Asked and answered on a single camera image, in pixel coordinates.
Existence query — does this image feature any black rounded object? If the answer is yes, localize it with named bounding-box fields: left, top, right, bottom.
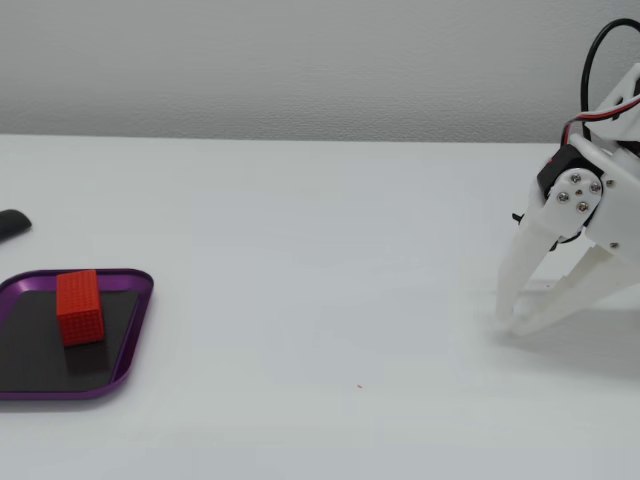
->
left=0, top=209, right=34, bottom=245

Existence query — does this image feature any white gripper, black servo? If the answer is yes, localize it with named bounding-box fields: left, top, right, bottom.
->
left=495, top=131, right=640, bottom=336

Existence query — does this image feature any purple metal tray, black liner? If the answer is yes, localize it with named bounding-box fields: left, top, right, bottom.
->
left=0, top=267, right=155, bottom=403

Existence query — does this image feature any red white black servo wire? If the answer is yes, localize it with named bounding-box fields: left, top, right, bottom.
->
left=548, top=96, right=640, bottom=167

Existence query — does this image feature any red textured rectangular block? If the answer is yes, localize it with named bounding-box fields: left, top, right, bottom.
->
left=55, top=269, right=107, bottom=349

